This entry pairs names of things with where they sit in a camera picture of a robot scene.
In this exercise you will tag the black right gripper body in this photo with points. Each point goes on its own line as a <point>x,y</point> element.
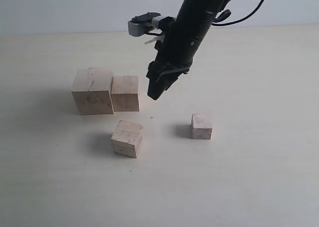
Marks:
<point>182,37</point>

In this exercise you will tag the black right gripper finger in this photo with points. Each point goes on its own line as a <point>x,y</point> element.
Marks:
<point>169,79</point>
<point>157,87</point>

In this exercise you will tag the second largest wooden cube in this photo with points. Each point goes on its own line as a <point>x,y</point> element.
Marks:
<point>125,94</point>

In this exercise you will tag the smallest wooden cube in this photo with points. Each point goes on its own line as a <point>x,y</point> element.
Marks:
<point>201,126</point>

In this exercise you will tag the medium wooden cube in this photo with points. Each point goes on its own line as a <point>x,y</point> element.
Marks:
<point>127,138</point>

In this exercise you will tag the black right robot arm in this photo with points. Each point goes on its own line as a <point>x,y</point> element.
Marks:
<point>217,5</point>

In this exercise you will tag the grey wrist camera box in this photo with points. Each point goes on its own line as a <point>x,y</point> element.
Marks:
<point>142,25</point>

